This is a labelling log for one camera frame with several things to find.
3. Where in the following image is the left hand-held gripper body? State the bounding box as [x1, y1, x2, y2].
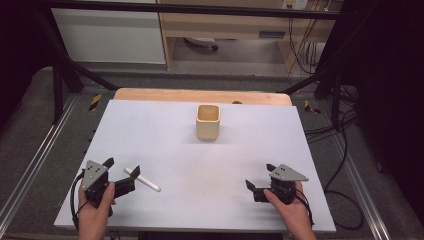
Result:
[81, 160, 116, 208]

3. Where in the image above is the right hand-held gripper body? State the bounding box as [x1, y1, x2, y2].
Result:
[266, 163, 310, 206]

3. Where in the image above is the white pen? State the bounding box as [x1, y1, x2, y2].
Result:
[123, 167, 162, 193]

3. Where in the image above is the beige square cup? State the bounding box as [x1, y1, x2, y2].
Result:
[195, 104, 222, 142]

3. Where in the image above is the person's right hand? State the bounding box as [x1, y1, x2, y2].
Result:
[263, 181, 318, 240]

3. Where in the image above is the person's left hand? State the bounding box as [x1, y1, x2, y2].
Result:
[77, 181, 117, 240]

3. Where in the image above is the yellow black striped tape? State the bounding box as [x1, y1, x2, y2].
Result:
[88, 93, 103, 112]
[303, 99, 322, 115]

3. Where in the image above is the white board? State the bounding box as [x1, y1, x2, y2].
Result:
[53, 99, 337, 233]

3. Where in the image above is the wooden table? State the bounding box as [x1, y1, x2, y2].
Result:
[113, 87, 294, 107]

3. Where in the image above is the black curtain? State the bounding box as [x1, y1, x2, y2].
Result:
[0, 0, 54, 128]
[339, 0, 424, 218]

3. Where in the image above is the white cabinet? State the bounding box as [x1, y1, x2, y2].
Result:
[51, 0, 167, 65]

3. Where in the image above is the white chair base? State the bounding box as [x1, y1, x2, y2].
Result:
[183, 36, 220, 52]

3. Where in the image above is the light wooden desk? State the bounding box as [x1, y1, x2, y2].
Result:
[156, 0, 344, 73]

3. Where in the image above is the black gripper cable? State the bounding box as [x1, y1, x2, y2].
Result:
[69, 169, 90, 231]
[294, 189, 316, 228]

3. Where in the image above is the black floor cable bundle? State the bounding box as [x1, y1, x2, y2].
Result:
[304, 113, 359, 144]

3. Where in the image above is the aluminium floor rail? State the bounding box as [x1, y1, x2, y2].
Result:
[331, 133, 392, 240]
[0, 94, 79, 231]

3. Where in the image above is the long black floor cable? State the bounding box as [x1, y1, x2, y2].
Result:
[323, 109, 365, 231]

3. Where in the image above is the hanging cable bundle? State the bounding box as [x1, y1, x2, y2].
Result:
[287, 16, 329, 76]

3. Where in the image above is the white wall outlet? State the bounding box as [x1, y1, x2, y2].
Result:
[281, 0, 309, 10]

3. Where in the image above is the black metal frame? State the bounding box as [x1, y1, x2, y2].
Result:
[33, 0, 349, 132]

